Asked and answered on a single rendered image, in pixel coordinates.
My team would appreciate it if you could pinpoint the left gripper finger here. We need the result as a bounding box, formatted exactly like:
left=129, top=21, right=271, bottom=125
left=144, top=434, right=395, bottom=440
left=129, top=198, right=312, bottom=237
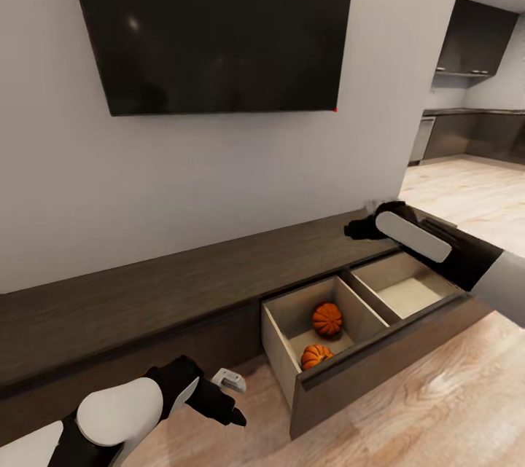
left=228, top=408, right=247, bottom=426

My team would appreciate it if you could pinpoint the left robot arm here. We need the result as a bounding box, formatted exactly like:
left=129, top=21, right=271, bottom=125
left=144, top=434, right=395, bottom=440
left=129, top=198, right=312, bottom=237
left=0, top=354, right=247, bottom=467

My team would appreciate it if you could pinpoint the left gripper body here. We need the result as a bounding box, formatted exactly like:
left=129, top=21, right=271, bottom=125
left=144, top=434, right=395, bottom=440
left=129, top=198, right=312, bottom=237
left=197, top=383, right=236, bottom=425

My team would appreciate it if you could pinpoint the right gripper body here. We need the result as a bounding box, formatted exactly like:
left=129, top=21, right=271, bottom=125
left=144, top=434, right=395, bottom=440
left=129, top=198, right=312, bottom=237
left=349, top=216, right=377, bottom=240

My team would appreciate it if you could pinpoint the pumpkin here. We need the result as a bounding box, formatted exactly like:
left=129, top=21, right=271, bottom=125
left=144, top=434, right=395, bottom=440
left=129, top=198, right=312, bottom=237
left=312, top=302, right=343, bottom=338
left=300, top=344, right=333, bottom=370

